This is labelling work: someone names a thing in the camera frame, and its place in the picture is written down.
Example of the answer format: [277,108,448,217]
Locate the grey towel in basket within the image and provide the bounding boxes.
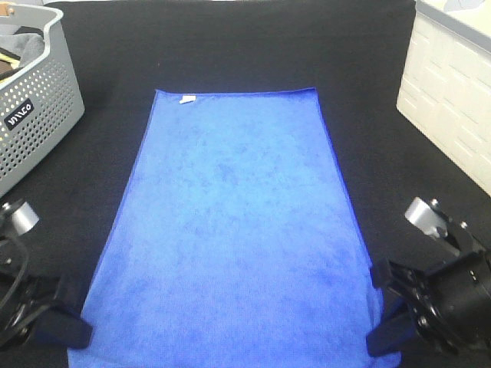
[1,33,44,67]

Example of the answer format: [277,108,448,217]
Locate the grey perforated laundry basket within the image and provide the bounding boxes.
[1,2,84,195]

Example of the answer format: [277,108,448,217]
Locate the yellow and brown cloths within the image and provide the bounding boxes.
[0,48,21,82]

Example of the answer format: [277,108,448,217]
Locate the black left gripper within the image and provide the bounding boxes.
[1,239,93,351]

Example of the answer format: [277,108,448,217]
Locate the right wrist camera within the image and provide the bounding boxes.
[404,196,470,242]

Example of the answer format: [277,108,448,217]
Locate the white plastic storage crate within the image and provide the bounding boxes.
[396,1,490,192]

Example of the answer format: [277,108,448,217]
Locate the blue microfiber towel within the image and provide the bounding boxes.
[68,88,401,367]

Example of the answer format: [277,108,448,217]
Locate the black table cloth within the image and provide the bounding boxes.
[1,1,490,367]

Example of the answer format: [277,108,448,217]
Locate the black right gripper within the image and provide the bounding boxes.
[365,251,490,357]

